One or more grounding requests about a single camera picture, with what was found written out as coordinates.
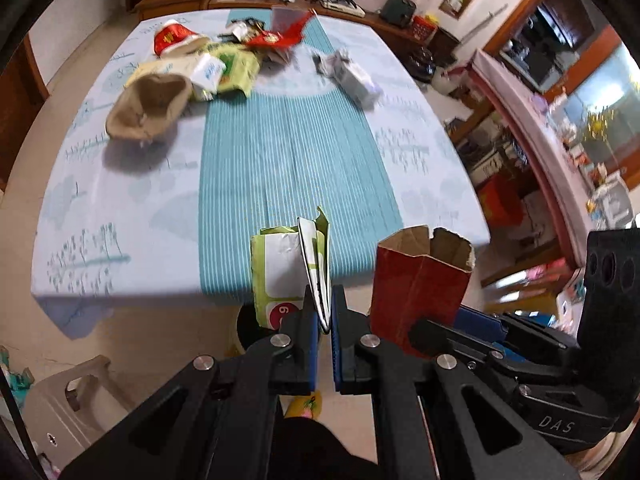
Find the white crumpled carton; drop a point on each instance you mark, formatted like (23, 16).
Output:
(357, 82)

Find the black silver wrapper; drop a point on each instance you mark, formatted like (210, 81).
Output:
(242, 30)

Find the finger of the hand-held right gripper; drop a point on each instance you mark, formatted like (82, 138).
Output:
(435, 335)
(480, 322)

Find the black round waste bin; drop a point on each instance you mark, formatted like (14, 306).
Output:
(247, 330)

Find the red foil wrapper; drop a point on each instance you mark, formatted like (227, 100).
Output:
(280, 37)

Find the yellow embroidered slipper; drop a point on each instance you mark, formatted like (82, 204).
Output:
(302, 406)

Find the grey plastic stool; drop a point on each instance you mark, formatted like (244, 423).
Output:
(55, 410)

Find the red snack packet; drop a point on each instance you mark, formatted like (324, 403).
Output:
(172, 37)

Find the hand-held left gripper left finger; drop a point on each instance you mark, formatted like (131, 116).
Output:
(312, 350)

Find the pink topped counter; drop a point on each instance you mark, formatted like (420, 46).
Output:
(525, 125)

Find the white tissue packet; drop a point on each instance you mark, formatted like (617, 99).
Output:
(207, 72)

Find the dark green box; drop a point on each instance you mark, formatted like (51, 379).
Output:
(397, 10)

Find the red gift box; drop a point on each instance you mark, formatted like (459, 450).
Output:
(424, 27)

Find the white flat device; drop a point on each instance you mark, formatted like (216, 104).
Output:
(342, 7)

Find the pale yellow packet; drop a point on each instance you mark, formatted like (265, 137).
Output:
(160, 66)

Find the green white paper package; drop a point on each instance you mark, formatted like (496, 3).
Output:
(280, 270)

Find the yellow green snack packet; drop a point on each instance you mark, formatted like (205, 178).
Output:
(235, 67)

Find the wooden sideboard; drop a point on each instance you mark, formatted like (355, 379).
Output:
(165, 7)

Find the red paper bag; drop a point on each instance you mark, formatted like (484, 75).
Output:
(500, 200)

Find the wooden door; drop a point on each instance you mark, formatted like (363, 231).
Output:
(20, 100)

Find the tan paper bag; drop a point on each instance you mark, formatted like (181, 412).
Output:
(145, 110)

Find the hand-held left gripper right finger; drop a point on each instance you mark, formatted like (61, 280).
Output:
(336, 355)

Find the blue striped tablecloth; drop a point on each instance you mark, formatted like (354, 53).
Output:
(295, 160)

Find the person's black trouser leg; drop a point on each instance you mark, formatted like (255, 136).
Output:
(320, 452)

